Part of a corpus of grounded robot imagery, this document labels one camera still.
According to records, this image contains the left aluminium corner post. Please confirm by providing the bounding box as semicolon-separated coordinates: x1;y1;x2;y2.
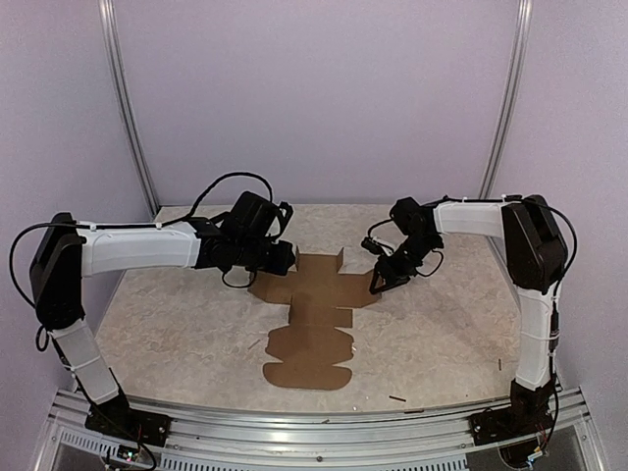
98;0;161;217

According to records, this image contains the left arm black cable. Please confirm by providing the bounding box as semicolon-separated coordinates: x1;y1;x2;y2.
161;171;276;290

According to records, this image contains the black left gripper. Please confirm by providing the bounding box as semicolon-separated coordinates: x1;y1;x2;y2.
235;235;295;276

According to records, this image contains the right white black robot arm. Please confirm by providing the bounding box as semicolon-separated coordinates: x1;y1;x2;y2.
361;195;569;445

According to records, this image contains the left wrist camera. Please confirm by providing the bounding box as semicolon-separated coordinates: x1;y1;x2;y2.
271;201;293;240

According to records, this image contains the brown cardboard box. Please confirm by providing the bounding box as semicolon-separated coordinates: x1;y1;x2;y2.
249;252;381;391

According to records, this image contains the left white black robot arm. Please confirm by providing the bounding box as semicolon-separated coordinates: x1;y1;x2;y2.
10;191;295;446

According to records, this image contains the aluminium corner post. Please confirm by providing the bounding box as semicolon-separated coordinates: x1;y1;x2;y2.
478;0;534;199
98;0;161;217

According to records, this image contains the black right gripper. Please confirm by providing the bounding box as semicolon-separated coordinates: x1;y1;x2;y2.
369;234;440;293

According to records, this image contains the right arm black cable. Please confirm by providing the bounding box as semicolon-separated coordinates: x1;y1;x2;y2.
366;193;452;246

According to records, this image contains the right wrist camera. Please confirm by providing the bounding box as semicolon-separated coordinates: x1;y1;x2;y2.
361;236;395;256

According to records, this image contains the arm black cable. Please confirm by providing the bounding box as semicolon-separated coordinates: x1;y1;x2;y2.
161;171;276;290
366;193;452;246

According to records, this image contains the right aluminium corner post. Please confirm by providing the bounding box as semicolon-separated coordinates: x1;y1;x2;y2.
478;0;534;199

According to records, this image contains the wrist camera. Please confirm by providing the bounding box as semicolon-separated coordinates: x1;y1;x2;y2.
271;201;293;240
361;236;395;256

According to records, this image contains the front aluminium frame rail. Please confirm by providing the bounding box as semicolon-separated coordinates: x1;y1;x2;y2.
27;389;609;470

